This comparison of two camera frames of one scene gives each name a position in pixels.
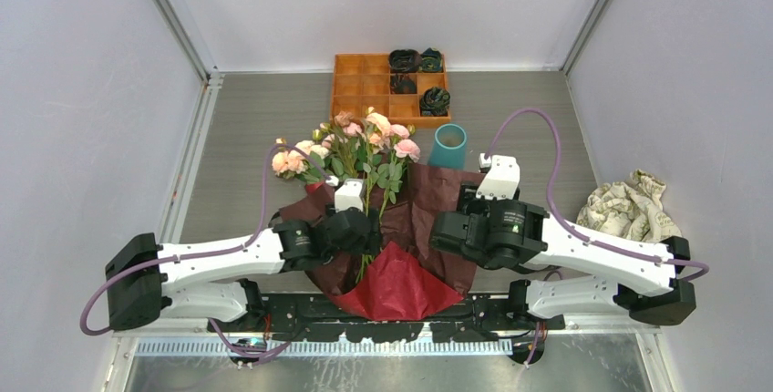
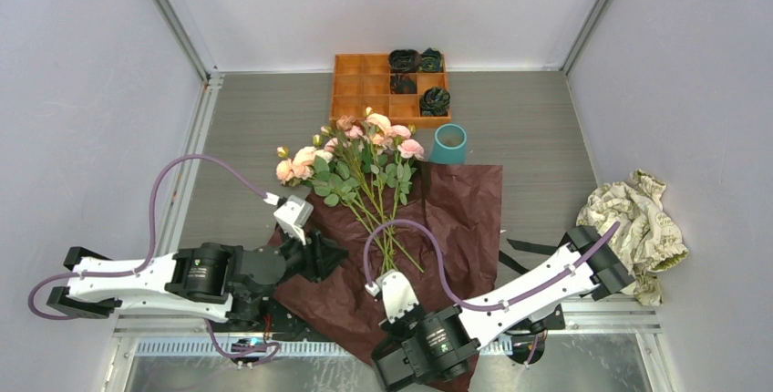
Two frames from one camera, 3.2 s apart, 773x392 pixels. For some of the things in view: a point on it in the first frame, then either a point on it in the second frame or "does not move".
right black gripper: [467, 201] → [394, 327]
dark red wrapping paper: [314, 201] → [435, 250]
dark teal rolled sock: [431, 60] does not move
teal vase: [449, 147] does not move
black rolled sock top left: [404, 60] does not move
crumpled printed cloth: [632, 211] does not move
